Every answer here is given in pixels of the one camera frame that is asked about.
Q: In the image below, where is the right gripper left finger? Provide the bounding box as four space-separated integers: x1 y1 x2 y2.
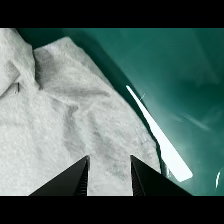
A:
29 154 91 197

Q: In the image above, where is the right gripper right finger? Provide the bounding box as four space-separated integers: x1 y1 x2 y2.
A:
129 154 193 197

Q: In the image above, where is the white shirt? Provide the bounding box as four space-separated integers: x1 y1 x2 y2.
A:
0 27 162 197

